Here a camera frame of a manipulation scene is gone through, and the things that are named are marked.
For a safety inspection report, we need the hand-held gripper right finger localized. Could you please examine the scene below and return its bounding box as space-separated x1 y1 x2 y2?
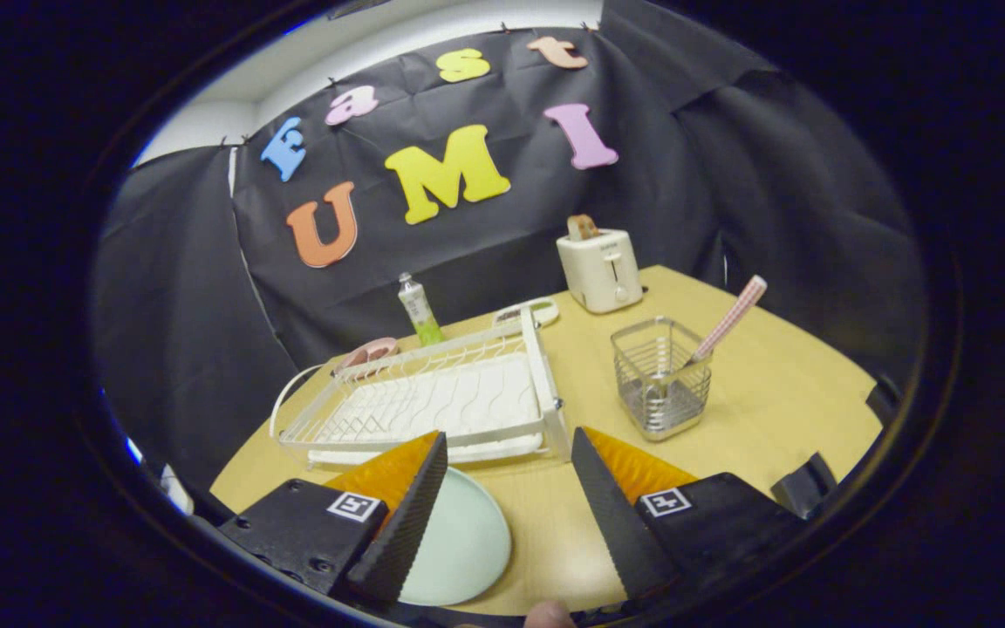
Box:
571 426 809 607

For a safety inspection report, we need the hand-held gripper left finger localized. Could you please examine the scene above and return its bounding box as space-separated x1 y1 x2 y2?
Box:
219 430 450 611

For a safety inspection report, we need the light green plate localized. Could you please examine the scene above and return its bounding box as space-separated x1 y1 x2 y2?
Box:
398 467 513 607

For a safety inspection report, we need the metal wire basket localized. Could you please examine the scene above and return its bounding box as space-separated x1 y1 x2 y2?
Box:
611 316 714 442

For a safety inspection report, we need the white wire dish rack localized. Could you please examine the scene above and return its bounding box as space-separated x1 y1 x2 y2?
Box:
269 307 573 468

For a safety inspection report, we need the spoon with pink checked handle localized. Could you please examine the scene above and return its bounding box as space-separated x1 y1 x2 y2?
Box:
686 275 769 367

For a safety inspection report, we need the pink plate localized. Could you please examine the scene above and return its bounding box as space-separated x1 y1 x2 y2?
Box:
334 338 400 374

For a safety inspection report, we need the white divided sauce dish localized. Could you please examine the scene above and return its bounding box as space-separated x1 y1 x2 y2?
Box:
492 297 560 330

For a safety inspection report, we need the green drink bottle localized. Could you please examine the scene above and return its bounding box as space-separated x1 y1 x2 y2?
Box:
397 272 445 347

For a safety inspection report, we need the white toaster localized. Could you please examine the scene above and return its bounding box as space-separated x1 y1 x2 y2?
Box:
556 229 644 315

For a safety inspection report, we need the black backdrop cloth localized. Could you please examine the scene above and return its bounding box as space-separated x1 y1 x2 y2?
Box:
91 0 931 498

